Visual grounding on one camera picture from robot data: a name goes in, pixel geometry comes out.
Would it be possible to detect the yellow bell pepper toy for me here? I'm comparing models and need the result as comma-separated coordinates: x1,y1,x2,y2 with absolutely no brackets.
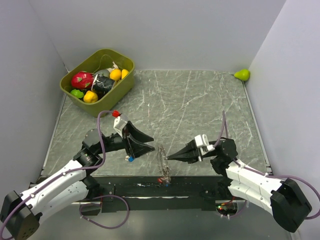
83,90,99,104

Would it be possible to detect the olive green plastic bin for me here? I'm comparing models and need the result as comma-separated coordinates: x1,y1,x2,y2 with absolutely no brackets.
60,48,135,118

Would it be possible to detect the black wrapped cylinder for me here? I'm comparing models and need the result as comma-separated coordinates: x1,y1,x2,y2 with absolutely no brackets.
91,74,116,93

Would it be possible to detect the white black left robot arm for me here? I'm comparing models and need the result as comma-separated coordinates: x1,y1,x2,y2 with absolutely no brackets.
0,121,155,240

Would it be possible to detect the green pear toy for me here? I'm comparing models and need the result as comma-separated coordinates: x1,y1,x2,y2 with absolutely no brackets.
233,69,251,82

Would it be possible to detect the yellow lemon toy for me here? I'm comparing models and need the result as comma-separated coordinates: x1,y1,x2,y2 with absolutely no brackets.
121,69,129,79

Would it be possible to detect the orange toy fruit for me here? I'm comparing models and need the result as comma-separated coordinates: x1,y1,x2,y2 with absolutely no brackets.
109,69,122,82

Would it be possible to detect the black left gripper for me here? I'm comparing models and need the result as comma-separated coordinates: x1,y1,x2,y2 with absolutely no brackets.
96,120,155,158

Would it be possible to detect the blue key tag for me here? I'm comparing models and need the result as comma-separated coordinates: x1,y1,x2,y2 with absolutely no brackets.
125,155,135,162

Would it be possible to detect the metal disc with key rings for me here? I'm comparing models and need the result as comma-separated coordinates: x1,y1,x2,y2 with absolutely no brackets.
156,144,171,187

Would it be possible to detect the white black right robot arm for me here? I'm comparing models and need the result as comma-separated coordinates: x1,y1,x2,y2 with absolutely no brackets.
167,134,312,233

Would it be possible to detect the green toy fruit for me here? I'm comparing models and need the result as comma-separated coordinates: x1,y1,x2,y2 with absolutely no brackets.
70,89,85,99

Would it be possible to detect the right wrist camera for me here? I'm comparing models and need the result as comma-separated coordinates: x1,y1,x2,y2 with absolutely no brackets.
194,134,215,156

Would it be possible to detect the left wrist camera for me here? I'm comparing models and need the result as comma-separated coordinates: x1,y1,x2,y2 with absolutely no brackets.
112,110,129,137

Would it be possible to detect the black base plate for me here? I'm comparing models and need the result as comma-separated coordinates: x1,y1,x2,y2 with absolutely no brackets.
80,176,244,213

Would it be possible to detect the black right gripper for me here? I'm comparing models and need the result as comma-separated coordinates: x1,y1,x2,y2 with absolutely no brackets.
167,139,217,164

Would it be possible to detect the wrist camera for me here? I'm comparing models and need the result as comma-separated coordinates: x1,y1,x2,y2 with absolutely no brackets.
194,134,215,156
112,110,129,137

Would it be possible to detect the red dragon fruit toy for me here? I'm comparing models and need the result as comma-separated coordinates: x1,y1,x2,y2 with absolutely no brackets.
70,71,95,90

